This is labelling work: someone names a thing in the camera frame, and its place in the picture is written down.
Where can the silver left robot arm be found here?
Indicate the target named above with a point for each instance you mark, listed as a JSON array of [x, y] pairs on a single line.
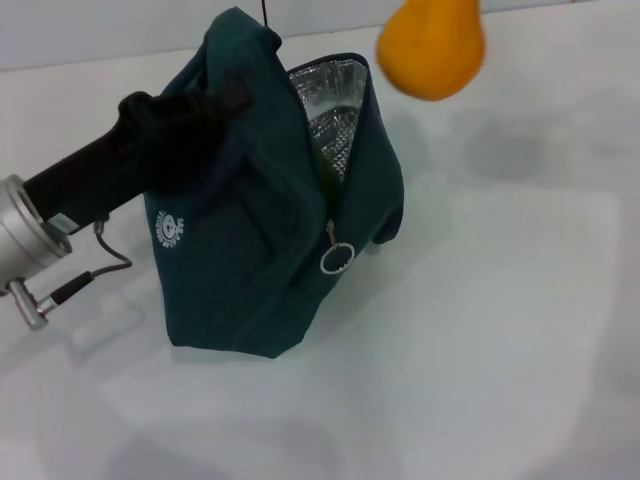
[[25, 240]]

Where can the yellow pear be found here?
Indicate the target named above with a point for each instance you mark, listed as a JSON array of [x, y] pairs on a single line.
[[430, 50]]

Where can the teal insulated lunch bag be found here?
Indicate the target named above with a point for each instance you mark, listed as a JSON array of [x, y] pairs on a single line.
[[260, 250]]

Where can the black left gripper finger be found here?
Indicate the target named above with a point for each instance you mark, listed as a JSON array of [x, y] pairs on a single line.
[[235, 97]]

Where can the green cucumber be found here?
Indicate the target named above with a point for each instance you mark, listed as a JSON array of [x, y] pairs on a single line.
[[327, 172]]

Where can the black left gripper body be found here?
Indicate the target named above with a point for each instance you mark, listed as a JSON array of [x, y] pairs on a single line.
[[115, 160]]

